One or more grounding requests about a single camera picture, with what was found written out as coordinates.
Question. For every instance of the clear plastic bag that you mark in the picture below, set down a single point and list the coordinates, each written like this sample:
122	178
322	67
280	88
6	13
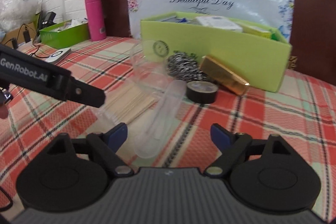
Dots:
14	13

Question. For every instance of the yellow-green medicine box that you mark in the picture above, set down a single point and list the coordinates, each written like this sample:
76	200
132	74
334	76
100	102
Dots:
257	31

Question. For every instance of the gold foil box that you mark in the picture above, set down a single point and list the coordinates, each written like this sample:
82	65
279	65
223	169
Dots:
216	70

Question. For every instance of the pink thermos bottle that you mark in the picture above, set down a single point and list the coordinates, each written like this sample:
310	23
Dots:
95	18

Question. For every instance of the plaid bed sheet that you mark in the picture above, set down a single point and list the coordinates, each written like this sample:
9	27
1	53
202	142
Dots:
302	111

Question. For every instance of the white round device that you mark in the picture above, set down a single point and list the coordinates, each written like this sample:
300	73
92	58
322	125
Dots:
58	56

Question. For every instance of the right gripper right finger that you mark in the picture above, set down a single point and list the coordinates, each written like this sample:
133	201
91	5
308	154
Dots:
233	148

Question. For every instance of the steel wool scrubber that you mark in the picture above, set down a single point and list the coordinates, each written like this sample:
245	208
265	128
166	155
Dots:
184	66

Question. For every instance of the clear plastic container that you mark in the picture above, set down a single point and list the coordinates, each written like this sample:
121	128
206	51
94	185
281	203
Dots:
148	59

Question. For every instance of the cotton swabs bag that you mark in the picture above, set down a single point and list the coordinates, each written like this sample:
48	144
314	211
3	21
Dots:
126	103

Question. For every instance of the blue medicine box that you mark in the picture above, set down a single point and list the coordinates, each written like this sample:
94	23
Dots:
175	19

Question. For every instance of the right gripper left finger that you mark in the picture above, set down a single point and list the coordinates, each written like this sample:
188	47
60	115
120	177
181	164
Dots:
102	149

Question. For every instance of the lime green storage box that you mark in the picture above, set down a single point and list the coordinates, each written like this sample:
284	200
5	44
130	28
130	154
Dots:
261	61

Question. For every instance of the dark brown wooden headboard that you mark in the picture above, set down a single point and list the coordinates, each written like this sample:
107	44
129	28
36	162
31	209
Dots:
312	37

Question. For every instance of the black tape roll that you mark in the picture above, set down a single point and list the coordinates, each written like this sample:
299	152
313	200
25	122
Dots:
202	92

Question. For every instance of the white barcode box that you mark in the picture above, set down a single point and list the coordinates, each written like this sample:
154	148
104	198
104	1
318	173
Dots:
219	22

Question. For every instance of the black charger dock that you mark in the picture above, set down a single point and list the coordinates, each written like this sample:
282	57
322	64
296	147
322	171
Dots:
47	20

